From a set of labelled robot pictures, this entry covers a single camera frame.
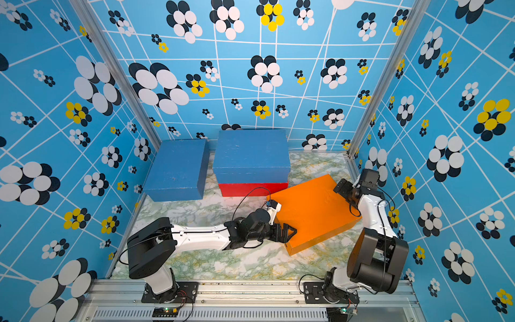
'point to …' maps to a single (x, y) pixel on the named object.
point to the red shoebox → (237, 190)
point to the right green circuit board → (348, 310)
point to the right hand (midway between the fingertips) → (347, 191)
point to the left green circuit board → (165, 312)
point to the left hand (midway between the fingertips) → (294, 230)
